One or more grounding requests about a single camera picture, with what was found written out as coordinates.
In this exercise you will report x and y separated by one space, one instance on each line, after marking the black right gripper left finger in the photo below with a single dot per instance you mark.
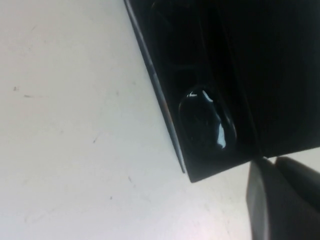
270 205

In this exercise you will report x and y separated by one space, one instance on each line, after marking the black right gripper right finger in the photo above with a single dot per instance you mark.
302 175

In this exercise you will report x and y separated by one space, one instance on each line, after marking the black frame glasses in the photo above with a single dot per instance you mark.
207 120

